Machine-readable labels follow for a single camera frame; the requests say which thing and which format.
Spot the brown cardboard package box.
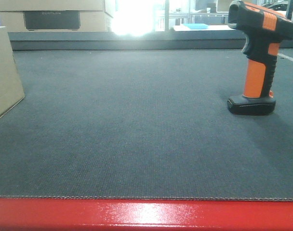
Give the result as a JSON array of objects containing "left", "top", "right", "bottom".
[{"left": 0, "top": 26, "right": 25, "bottom": 118}]

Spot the orange black barcode scanner gun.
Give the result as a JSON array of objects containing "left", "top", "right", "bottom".
[{"left": 227, "top": 0, "right": 293, "bottom": 116}]

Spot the large printed cardboard box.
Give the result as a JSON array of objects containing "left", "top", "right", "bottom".
[{"left": 0, "top": 11, "right": 113, "bottom": 32}]

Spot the upper stacked cardboard box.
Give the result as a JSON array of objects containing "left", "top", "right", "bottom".
[{"left": 0, "top": 0, "right": 116, "bottom": 16}]

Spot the red metal conveyor table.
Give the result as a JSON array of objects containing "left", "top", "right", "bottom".
[{"left": 0, "top": 198, "right": 293, "bottom": 231}]

